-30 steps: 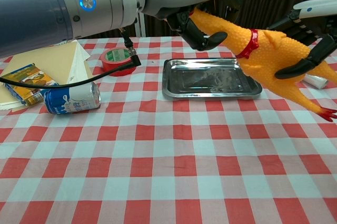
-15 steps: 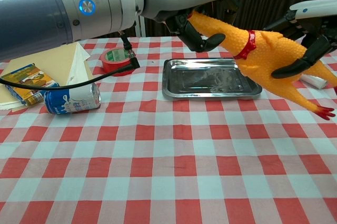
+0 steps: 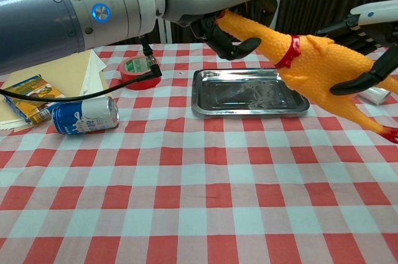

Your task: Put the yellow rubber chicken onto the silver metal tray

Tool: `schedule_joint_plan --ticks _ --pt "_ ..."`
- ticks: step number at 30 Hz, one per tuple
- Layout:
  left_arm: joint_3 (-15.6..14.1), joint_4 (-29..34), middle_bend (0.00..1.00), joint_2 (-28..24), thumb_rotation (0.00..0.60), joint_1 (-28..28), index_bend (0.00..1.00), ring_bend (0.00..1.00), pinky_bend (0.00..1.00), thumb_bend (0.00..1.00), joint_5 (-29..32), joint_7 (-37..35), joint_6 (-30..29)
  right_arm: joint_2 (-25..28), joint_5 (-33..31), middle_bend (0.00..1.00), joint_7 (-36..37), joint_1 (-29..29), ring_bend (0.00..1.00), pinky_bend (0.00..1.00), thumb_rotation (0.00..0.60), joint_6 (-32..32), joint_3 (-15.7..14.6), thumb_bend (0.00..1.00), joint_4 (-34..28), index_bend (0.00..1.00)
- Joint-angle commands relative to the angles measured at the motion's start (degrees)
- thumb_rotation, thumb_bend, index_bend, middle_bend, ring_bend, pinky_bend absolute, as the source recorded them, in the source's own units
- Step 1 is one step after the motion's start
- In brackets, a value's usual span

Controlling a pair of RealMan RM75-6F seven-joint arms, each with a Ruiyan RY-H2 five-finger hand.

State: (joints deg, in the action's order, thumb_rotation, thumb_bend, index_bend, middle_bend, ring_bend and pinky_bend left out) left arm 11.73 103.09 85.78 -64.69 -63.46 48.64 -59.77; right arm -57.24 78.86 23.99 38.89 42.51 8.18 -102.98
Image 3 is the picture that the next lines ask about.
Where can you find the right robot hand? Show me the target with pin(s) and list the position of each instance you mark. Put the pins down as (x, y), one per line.
(382, 12)

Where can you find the colourful printed carton box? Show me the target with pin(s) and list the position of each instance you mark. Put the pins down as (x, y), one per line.
(34, 85)

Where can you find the stainless steel tray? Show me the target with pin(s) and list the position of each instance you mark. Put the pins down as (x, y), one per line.
(242, 96)

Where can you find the blue and white roll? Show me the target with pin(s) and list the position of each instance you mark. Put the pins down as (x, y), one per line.
(376, 94)

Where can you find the blue and silver can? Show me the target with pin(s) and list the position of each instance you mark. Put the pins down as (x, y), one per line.
(84, 118)

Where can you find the yellow rubber chicken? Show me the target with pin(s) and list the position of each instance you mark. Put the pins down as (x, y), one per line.
(311, 59)

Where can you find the red tape roll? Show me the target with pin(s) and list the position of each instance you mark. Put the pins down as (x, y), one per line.
(136, 83)

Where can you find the white paper sheets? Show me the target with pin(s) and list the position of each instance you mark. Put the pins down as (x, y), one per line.
(91, 74)

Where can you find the beige paper stack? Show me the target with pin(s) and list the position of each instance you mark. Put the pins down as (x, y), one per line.
(68, 71)

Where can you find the red white checkered tablecloth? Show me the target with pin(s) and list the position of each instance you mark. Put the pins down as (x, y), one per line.
(199, 198)

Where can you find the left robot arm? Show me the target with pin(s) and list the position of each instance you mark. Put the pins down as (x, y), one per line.
(46, 12)

